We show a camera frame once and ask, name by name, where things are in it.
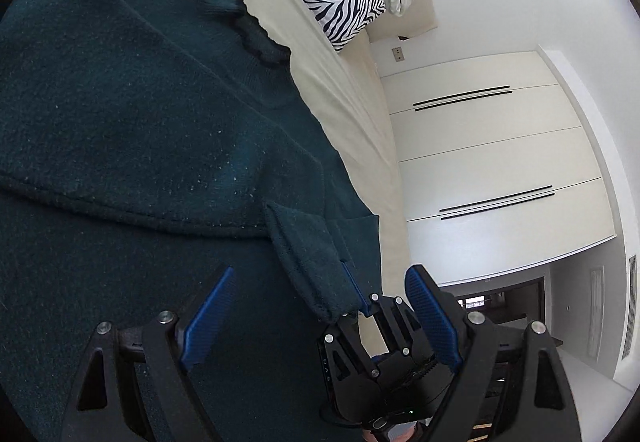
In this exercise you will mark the wall socket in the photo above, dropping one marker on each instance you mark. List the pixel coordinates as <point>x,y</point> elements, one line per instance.
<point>398,54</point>

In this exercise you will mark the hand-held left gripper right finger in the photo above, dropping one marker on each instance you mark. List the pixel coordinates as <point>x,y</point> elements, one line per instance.
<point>430,317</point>

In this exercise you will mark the dark doorway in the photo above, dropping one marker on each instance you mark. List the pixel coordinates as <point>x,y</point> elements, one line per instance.
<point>520,297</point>

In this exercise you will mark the white wardrobe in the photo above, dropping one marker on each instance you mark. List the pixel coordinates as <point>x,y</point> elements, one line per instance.
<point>500,152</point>

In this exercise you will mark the cream bed sheet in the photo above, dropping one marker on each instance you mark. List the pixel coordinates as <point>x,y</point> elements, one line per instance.
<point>340,87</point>

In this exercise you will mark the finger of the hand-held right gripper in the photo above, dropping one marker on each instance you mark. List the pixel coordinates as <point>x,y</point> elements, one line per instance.
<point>345,352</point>
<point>359,294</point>

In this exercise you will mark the dark green knit sweater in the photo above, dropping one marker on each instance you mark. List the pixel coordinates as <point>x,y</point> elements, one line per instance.
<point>150,147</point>

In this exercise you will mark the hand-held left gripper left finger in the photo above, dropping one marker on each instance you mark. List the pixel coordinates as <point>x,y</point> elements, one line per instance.
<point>210,317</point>

